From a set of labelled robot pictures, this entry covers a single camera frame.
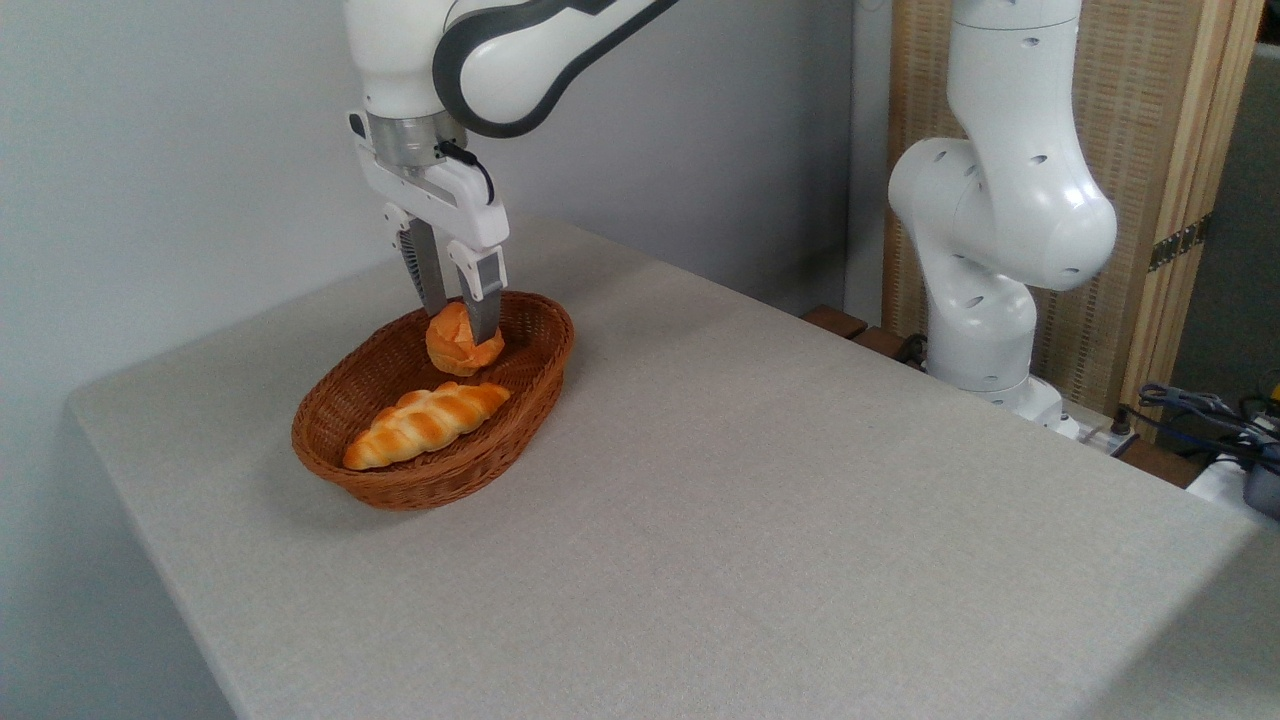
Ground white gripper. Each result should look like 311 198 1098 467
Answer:
347 110 511 347

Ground round orange bread bun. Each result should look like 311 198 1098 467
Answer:
425 302 507 378

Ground brown wicker basket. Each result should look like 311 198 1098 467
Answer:
291 291 575 512

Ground braided bread loaf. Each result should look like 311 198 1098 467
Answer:
343 381 512 471

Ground brown wooden block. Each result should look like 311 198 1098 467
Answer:
850 327 913 361

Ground metal screen hinge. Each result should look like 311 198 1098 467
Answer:
1148 212 1214 273

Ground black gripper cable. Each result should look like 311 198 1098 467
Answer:
437 139 497 207

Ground blue-black cable bundle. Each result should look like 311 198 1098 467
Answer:
1120 382 1280 473

